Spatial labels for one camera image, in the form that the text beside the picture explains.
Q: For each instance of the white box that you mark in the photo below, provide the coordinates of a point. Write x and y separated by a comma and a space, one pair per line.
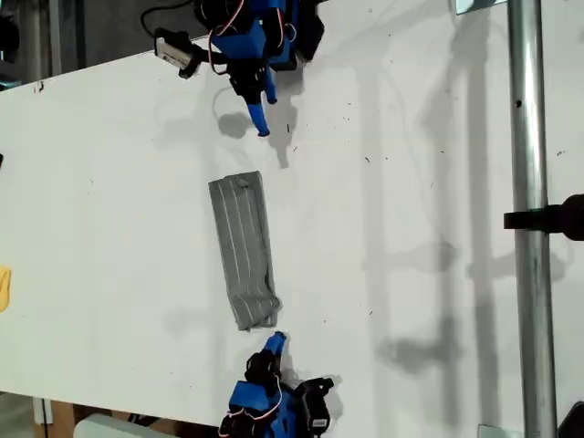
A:
105, 429

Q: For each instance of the black clamp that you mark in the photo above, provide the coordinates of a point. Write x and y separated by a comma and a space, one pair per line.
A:
566, 219

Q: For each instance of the small table edge clip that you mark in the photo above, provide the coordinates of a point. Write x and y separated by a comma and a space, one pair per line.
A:
39, 86

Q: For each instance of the black rounded object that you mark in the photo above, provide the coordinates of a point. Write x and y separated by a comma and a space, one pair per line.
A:
574, 424

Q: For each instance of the white table leg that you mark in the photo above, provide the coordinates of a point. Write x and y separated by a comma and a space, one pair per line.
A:
42, 410

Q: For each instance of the brown wooden board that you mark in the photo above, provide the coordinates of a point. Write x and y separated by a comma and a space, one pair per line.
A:
61, 420

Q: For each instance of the steel post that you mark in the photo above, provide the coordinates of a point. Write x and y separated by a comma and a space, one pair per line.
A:
529, 137

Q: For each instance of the grey white-striped towel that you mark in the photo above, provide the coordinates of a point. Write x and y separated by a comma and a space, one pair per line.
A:
242, 246

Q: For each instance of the black camera box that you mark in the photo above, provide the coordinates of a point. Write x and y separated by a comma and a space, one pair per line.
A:
175, 52
317, 406

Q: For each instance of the yellow object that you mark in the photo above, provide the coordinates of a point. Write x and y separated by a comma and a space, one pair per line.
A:
4, 287

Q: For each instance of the grey frame bar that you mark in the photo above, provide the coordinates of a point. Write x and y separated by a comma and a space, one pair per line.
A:
55, 36

